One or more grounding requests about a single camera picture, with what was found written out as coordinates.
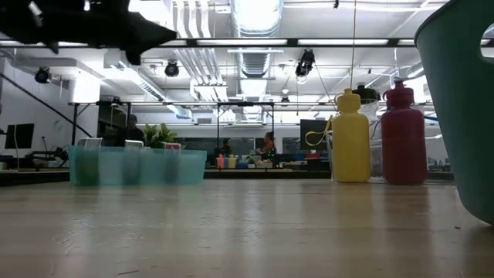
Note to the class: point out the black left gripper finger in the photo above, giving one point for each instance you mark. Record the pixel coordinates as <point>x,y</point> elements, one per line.
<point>143,34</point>
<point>134,56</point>

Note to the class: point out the small green potted plant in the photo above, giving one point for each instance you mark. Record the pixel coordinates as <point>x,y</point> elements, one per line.
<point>158,135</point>

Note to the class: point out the tin can with red label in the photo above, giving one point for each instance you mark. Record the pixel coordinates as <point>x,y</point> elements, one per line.
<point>172,146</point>

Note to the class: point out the translucent light green bin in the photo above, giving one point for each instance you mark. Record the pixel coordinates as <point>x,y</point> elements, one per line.
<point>191,166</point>

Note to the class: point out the clear bottle with black cap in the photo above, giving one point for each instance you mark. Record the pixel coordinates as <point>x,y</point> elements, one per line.
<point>366,94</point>

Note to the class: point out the yellow plastic bottle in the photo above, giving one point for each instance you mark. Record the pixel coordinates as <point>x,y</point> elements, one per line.
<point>351,146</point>

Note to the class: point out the purple plastic bottle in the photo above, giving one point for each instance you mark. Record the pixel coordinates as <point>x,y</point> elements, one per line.
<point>403,146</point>

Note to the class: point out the black hanging spotlight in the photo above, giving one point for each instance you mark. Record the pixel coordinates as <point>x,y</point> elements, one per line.
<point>305,62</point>
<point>42,75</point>
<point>171,69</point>

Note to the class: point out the person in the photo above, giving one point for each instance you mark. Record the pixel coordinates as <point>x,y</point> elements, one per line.
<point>133,131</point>
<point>267,144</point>
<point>227,146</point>

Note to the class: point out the black diagonal brace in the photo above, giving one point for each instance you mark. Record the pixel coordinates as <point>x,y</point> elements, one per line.
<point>46,105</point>

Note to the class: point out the black monitor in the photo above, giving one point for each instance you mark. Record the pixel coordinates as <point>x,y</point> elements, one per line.
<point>19,136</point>

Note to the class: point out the small orange bottle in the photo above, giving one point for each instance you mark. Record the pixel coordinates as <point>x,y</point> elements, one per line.
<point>220,162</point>

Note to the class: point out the small yellow bottle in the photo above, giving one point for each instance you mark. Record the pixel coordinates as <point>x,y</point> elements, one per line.
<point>232,162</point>

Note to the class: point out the black overhead beam with lights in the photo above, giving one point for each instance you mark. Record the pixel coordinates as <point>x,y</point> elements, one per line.
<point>293,42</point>

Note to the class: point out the clear plastic bin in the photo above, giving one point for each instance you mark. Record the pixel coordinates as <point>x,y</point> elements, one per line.
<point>376,162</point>

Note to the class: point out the black background rig frame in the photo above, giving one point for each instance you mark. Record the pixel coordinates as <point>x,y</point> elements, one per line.
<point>218,127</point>

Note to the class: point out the black wall board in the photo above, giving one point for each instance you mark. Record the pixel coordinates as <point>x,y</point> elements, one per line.
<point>312,127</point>

